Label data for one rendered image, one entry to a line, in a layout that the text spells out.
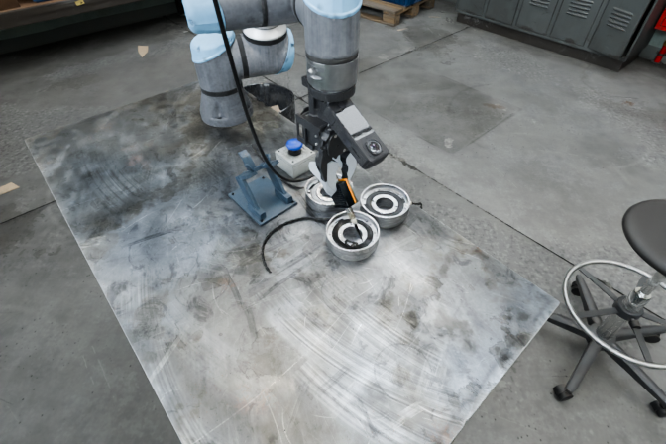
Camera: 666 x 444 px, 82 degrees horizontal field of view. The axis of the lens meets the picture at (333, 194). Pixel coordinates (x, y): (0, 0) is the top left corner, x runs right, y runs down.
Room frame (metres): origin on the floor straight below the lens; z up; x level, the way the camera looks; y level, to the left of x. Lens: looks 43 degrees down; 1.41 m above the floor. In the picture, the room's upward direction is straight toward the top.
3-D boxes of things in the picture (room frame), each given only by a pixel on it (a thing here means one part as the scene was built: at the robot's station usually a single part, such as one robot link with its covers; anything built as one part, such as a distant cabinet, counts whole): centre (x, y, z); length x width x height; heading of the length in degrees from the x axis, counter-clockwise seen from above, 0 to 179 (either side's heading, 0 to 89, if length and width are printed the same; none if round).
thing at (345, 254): (0.50, -0.04, 0.82); 0.10 x 0.10 x 0.04
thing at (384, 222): (0.59, -0.11, 0.82); 0.10 x 0.10 x 0.04
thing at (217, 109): (1.00, 0.31, 0.85); 0.15 x 0.15 x 0.10
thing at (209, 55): (1.00, 0.31, 0.97); 0.13 x 0.12 x 0.14; 110
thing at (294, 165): (0.76, 0.09, 0.82); 0.08 x 0.07 x 0.05; 42
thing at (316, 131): (0.54, 0.01, 1.07); 0.09 x 0.08 x 0.12; 43
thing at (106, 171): (0.62, 0.22, 0.79); 1.20 x 0.60 x 0.02; 42
